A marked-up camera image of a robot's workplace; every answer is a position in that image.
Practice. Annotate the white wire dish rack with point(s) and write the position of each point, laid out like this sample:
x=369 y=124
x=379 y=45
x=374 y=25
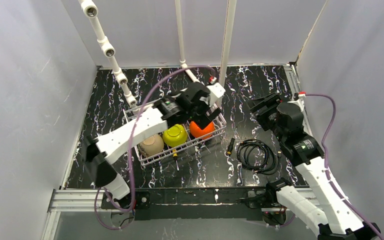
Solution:
x=205 y=139

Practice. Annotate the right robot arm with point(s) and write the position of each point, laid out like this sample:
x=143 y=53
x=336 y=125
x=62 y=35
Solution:
x=334 y=217

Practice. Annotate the yellow handled screwdriver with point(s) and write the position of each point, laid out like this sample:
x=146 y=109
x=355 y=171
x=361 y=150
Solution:
x=175 y=158

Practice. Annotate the black orange handled screwdriver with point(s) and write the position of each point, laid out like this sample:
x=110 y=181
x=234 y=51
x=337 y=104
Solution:
x=231 y=144

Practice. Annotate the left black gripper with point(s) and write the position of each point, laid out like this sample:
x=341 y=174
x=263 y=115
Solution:
x=206 y=110

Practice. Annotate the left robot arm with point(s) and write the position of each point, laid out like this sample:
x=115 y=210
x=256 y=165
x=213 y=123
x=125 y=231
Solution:
x=99 y=154

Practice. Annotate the white vertical pole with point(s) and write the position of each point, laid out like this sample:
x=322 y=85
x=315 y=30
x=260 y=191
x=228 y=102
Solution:
x=227 y=39

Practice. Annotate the white bowl brown rim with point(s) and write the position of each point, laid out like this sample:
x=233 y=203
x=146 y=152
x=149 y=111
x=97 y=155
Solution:
x=151 y=146

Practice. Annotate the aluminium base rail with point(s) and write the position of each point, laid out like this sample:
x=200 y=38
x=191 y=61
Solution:
x=85 y=214

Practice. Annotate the orange bowl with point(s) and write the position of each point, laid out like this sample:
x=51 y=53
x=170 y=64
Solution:
x=198 y=132

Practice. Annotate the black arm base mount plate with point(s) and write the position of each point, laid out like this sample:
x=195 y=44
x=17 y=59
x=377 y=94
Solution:
x=249 y=203

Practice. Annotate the yellow green bowl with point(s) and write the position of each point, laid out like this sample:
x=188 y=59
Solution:
x=175 y=136

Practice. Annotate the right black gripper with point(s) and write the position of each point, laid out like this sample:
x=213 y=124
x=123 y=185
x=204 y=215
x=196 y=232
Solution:
x=262 y=104

